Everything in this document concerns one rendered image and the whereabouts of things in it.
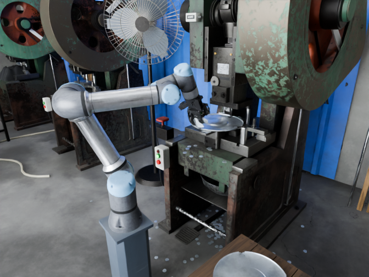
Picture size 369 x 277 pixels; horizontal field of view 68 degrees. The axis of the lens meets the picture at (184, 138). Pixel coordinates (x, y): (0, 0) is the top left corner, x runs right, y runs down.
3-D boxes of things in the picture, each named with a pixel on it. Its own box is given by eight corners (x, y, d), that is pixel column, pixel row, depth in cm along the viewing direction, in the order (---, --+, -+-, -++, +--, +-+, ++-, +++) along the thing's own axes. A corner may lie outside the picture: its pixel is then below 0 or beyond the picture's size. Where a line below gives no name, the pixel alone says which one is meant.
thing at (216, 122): (222, 136, 132) (222, 134, 132) (179, 123, 151) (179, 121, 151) (253, 121, 152) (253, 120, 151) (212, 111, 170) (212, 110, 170)
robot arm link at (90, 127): (116, 199, 127) (44, 95, 104) (116, 183, 140) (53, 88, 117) (140, 187, 127) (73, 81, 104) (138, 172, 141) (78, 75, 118)
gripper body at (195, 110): (201, 122, 130) (195, 102, 122) (188, 118, 135) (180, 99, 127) (211, 112, 133) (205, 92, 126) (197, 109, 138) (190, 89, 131)
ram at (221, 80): (228, 105, 142) (231, 45, 131) (206, 100, 152) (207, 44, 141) (246, 99, 154) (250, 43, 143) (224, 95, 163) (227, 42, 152)
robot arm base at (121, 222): (117, 238, 115) (115, 219, 112) (103, 220, 126) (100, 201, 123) (148, 223, 124) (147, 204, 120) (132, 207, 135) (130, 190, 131)
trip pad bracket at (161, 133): (167, 158, 169) (166, 128, 162) (157, 154, 175) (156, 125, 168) (174, 155, 173) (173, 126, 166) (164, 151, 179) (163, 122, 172)
